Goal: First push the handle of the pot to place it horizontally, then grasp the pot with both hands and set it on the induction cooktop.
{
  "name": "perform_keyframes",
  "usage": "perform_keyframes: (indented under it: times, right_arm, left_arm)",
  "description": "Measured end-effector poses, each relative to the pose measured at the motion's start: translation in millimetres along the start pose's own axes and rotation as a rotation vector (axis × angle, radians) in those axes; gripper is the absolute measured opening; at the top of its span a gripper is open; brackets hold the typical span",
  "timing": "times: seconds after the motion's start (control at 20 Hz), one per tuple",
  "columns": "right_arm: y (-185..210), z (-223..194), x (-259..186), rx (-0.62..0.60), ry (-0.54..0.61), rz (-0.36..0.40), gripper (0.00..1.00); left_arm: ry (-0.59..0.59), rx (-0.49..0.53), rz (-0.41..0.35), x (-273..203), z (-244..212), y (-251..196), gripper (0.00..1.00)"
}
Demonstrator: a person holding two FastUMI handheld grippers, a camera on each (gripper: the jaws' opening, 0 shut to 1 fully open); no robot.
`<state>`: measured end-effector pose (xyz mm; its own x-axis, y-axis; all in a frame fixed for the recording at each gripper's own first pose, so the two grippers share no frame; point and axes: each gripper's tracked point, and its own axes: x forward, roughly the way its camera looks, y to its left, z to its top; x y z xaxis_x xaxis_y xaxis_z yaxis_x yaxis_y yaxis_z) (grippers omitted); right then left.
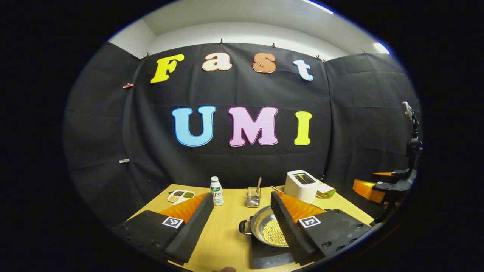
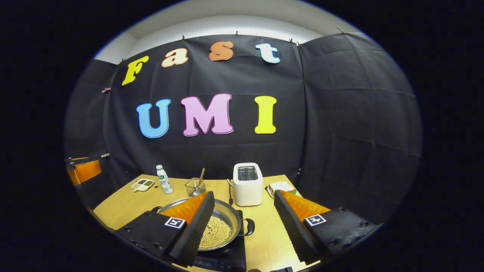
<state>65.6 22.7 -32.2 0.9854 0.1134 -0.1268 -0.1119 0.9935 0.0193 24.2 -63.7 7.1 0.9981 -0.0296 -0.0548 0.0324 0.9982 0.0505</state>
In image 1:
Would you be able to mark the black backdrop cloth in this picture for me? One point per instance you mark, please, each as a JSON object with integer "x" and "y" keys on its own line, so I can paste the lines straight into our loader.
{"x": 245, "y": 166}

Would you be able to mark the wooden stick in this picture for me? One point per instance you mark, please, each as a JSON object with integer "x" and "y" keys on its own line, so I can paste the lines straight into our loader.
{"x": 258, "y": 185}

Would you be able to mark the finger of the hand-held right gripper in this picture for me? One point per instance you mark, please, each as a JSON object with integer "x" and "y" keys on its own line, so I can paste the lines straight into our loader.
{"x": 368, "y": 190}
{"x": 383, "y": 173}

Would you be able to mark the pink backdrop clip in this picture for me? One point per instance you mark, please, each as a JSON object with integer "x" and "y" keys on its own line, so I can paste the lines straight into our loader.
{"x": 128, "y": 85}

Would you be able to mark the toy sandwich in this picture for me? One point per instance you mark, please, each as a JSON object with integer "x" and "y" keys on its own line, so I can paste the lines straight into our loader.
{"x": 326, "y": 190}

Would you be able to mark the white divided dish of beans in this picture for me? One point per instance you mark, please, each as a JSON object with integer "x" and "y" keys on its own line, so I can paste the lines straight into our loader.
{"x": 181, "y": 195}

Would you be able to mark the pile of yellow soybeans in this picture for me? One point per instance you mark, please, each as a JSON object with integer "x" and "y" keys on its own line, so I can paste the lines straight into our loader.
{"x": 274, "y": 232}

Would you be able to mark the white drink bottle green label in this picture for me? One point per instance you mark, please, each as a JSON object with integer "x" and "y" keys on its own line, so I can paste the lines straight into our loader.
{"x": 217, "y": 192}

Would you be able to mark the white toaster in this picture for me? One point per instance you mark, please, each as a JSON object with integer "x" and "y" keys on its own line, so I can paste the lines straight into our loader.
{"x": 300, "y": 187}

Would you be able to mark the long ceiling light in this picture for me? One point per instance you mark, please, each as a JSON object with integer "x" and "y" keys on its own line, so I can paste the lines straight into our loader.
{"x": 317, "y": 6}

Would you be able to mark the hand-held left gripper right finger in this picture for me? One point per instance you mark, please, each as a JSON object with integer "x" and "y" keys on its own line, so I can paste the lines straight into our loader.
{"x": 289, "y": 230}

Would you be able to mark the small ceiling light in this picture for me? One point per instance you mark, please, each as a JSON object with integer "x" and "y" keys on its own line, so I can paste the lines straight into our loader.
{"x": 381, "y": 48}

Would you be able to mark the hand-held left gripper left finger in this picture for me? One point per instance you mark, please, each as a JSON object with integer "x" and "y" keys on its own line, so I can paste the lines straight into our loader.
{"x": 191, "y": 230}

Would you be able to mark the black induction cooktop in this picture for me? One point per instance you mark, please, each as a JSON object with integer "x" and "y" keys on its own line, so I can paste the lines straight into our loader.
{"x": 268, "y": 257}

